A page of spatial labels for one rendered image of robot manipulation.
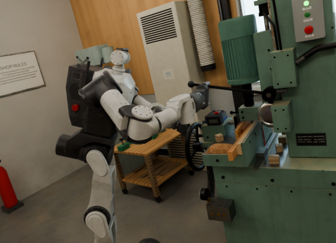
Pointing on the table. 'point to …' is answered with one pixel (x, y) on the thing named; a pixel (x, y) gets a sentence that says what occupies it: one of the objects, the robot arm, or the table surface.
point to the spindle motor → (239, 49)
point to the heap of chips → (219, 148)
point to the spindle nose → (248, 100)
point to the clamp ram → (234, 120)
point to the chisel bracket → (249, 112)
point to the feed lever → (271, 94)
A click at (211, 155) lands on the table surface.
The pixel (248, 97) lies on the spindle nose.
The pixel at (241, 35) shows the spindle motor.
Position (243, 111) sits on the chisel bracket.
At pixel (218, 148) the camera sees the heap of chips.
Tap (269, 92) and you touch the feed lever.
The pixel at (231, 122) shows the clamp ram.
